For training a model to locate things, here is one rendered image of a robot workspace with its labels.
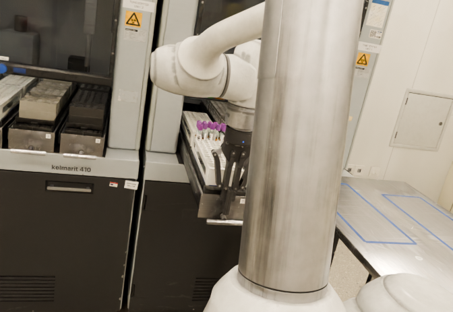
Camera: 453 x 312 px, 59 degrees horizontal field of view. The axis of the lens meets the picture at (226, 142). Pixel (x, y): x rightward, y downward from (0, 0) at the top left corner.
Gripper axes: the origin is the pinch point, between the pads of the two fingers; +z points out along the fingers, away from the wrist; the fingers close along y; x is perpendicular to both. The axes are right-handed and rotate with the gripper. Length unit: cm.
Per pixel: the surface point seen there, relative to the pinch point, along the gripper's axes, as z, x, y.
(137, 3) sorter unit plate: -44, -48, 28
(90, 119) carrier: -4, -47, 39
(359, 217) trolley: -2.1, 9.1, -33.7
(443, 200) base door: 62, -154, -229
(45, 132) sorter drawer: -1, -39, 52
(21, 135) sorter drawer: 1, -39, 59
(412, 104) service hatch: -10, -159, -176
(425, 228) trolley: -2, 13, -51
